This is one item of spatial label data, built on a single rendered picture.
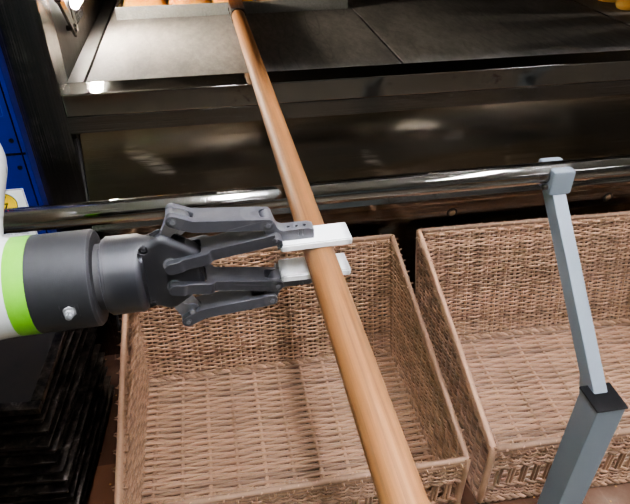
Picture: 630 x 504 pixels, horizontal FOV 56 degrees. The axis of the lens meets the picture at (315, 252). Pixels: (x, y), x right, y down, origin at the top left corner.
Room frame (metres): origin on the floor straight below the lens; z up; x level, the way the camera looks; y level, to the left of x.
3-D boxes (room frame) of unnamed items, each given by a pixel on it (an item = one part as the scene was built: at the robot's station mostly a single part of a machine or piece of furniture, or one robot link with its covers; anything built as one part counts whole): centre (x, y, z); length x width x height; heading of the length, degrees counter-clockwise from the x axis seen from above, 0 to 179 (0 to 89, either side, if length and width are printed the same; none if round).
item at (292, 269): (0.48, 0.00, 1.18); 0.07 x 0.03 x 0.01; 101
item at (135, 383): (0.75, 0.06, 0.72); 0.56 x 0.49 x 0.28; 100
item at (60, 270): (0.44, 0.23, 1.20); 0.12 x 0.06 x 0.09; 11
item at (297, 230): (0.48, 0.03, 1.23); 0.05 x 0.01 x 0.03; 101
